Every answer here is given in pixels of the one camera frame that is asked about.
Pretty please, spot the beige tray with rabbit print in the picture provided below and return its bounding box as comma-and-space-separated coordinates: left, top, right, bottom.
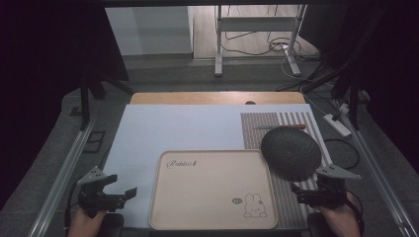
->
148, 149, 280, 231

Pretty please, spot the dark round woven mat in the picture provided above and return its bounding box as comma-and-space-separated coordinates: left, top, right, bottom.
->
260, 125, 323, 183

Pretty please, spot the person's right hand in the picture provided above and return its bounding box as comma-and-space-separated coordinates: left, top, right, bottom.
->
315, 192, 364, 237

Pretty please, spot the grey striped placemat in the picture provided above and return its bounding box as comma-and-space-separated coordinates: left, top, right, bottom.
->
239, 112, 334, 230

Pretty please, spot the white power strip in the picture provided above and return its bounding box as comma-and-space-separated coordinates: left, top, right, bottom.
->
322, 113, 353, 138

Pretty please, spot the pale blue board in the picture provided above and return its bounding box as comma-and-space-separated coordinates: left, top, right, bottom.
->
101, 103, 314, 230

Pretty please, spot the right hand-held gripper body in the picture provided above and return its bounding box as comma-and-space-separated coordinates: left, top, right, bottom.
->
296, 163, 362, 209

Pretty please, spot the aluminium rail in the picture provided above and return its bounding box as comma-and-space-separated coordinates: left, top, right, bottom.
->
335, 104, 419, 237
27, 119, 96, 237

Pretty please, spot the person's left hand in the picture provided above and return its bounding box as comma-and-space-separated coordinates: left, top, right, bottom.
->
66, 206, 109, 237

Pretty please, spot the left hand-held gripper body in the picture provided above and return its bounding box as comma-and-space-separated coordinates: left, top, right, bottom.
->
76, 165, 128, 219

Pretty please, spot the wooden table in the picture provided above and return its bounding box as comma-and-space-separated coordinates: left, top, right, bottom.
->
129, 91, 307, 106

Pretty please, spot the hand-held gripper cable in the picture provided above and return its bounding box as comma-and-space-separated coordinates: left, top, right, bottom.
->
63, 189, 81, 233
345, 193, 366, 237

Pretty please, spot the white metal desk frame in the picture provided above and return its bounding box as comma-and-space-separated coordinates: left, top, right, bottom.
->
213, 4, 308, 78

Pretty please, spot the knife with wooden handle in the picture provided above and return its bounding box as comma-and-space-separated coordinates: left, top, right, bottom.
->
254, 123, 307, 130

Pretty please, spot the left hand-held gripper cable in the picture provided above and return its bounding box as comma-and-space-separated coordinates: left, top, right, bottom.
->
63, 189, 81, 233

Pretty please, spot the black looped cable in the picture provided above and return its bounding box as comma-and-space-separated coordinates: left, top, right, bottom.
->
323, 137, 361, 171

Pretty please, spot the black stand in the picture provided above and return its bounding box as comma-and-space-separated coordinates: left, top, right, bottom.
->
301, 58, 370, 131
78, 64, 134, 131

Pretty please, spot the right hand-held gripper cable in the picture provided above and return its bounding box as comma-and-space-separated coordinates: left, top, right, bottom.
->
345, 193, 366, 237

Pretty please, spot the tangle of floor cables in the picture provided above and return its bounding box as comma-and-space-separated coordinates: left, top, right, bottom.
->
219, 31, 321, 63

